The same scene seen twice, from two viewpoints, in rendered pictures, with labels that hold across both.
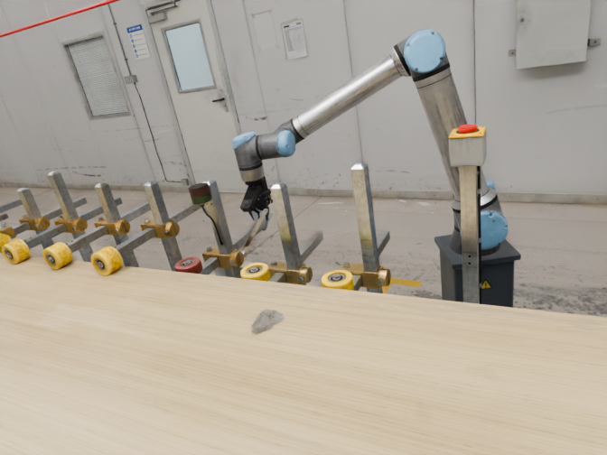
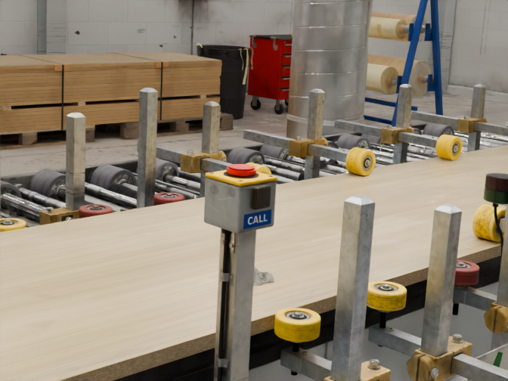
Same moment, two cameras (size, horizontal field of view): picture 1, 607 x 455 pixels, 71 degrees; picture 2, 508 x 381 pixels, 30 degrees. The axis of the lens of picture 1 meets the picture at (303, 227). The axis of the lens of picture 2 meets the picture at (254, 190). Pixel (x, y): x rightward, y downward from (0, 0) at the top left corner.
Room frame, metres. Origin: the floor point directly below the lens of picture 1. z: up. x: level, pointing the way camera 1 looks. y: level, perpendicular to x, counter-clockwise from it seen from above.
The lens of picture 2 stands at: (1.24, -1.59, 1.49)
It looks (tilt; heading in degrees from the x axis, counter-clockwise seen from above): 13 degrees down; 104
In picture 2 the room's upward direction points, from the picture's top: 3 degrees clockwise
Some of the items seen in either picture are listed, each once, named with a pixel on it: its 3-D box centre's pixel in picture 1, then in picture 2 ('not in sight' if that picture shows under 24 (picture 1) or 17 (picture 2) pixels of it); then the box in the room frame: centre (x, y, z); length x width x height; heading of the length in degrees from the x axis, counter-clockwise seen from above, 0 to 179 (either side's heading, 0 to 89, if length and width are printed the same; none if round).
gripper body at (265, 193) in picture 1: (258, 192); not in sight; (1.58, 0.15, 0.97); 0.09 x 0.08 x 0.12; 149
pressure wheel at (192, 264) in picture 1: (191, 277); (457, 288); (1.19, 0.37, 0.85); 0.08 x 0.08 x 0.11
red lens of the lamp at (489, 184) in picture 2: (199, 190); (500, 181); (1.26, 0.29, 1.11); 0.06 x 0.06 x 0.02
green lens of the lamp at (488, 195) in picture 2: (200, 197); (499, 194); (1.26, 0.29, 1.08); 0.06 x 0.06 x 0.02
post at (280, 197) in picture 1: (293, 257); (435, 334); (1.17, 0.05, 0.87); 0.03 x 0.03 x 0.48; 60
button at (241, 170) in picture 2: (467, 130); (241, 172); (0.91, -0.39, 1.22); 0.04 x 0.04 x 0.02
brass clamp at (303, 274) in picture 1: (290, 273); (439, 360); (1.18, 0.07, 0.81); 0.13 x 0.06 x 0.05; 60
